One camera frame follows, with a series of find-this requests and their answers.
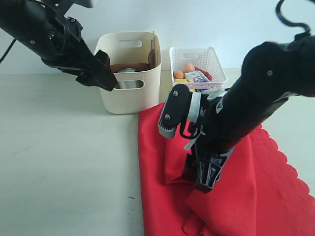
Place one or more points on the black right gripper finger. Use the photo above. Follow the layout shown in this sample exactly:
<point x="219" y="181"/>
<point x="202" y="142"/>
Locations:
<point x="190" y="169"/>
<point x="209" y="168"/>

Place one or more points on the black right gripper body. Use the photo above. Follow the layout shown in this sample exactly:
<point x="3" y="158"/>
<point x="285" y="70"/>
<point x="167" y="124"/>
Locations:
<point x="212" y="123"/>

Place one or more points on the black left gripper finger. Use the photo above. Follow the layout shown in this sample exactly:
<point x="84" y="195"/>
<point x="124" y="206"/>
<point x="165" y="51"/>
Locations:
<point x="100" y="80"/>
<point x="103" y="65"/>

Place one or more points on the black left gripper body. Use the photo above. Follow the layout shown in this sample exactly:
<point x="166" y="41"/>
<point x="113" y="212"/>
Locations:
<point x="68" y="52"/>

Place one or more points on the stainless steel cup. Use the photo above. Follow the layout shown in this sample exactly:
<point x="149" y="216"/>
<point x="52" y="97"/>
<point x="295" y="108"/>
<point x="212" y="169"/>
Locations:
<point x="129" y="84"/>

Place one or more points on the dark wooden spoon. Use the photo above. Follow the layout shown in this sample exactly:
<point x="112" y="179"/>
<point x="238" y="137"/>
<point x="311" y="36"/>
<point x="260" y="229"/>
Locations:
<point x="151" y="55"/>

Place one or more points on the red scalloped table cloth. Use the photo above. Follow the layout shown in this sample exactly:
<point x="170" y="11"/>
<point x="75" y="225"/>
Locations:
<point x="258" y="194"/>

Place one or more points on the long wooden chopstick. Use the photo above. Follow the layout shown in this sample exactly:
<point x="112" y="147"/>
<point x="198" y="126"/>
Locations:
<point x="156" y="49"/>

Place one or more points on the red toy sausage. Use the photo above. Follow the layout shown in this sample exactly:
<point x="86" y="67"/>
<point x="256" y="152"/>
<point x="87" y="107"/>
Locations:
<point x="207" y="74"/>

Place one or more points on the blue white milk carton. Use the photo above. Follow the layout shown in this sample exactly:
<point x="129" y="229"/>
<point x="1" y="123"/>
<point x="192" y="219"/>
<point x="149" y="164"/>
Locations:
<point x="196" y="77"/>

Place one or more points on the yellow cheese wedge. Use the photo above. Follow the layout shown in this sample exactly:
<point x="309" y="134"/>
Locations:
<point x="181" y="80"/>

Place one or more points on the orange fried chicken piece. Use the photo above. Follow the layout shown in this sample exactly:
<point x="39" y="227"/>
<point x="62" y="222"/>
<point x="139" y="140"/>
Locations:
<point x="178" y="74"/>

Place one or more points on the brown egg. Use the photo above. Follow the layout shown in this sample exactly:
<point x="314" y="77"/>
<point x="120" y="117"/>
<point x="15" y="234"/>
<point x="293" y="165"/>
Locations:
<point x="188" y="67"/>

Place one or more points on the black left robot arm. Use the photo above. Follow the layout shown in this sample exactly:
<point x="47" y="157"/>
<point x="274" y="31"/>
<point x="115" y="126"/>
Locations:
<point x="41" y="26"/>

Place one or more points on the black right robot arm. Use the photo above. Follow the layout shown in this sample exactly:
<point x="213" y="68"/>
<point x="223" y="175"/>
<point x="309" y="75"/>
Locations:
<point x="271" y="73"/>

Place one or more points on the cream plastic bin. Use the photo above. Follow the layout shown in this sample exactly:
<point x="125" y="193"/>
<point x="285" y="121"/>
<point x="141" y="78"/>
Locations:
<point x="126" y="47"/>

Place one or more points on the white perforated plastic basket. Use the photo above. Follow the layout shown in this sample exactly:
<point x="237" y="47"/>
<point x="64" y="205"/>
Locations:
<point x="204" y="57"/>

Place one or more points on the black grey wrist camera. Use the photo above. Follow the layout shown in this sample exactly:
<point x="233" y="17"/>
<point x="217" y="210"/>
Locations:
<point x="174" y="109"/>

